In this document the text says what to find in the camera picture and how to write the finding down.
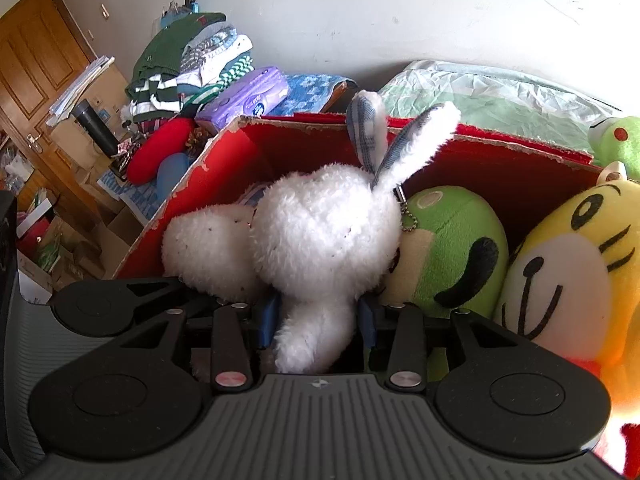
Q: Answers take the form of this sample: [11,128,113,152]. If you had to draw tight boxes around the pile of folded clothes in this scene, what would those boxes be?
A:
[125,12,256,127]

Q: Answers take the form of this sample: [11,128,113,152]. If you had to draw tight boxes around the green frog plush toy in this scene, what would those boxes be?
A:
[587,116,640,182]

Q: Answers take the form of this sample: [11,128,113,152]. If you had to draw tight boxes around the beige cardboard box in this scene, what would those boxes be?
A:
[50,67,133,186]

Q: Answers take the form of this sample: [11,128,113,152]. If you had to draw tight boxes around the red cardboard box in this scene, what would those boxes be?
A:
[112,115,608,281]

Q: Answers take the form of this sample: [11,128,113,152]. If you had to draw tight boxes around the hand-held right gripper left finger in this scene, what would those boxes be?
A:
[117,292,282,395]

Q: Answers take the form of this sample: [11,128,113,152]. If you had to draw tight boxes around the white rabbit plush toy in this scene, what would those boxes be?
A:
[161,89,462,375]

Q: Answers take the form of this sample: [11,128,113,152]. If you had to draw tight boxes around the blue checked cloth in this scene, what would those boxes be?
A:
[97,170,167,222]

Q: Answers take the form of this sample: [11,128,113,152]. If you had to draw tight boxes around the mint green quilt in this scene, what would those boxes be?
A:
[377,59,626,167]

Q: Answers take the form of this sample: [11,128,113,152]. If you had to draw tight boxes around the blue cushion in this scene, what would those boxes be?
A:
[156,152,192,202]

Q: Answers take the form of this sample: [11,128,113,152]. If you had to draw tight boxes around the pile of boxes and bags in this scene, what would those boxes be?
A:
[15,185,117,306]

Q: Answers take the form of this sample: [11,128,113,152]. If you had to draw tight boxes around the black tumbler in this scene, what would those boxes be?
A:
[70,99,120,159]

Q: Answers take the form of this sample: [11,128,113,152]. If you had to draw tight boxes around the stack of papers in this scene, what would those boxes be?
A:
[47,55,117,122]

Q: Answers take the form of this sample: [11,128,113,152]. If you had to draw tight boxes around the wooden door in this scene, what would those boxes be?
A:
[0,0,108,201]

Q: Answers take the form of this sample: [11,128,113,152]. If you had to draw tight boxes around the blue patterned cloth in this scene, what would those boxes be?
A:
[270,74,359,117]

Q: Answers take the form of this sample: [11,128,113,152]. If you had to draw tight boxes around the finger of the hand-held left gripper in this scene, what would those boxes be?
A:
[125,277,217,311]

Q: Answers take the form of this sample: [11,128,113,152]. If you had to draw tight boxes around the purple tissue pack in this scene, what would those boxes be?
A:
[195,66,290,136]

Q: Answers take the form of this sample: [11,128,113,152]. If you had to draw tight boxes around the pine cone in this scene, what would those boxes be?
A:
[185,126,211,154]

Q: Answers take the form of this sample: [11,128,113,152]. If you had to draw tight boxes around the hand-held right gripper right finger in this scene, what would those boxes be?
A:
[357,294,523,391]

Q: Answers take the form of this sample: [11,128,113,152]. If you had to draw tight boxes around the red cushion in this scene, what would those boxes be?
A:
[126,117,196,184]

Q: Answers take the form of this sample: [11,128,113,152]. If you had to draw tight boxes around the yellow tiger plush toy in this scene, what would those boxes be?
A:
[492,160,640,476]

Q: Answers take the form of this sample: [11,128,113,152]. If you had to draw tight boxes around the green monkey plush toy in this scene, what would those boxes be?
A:
[382,185,510,322]

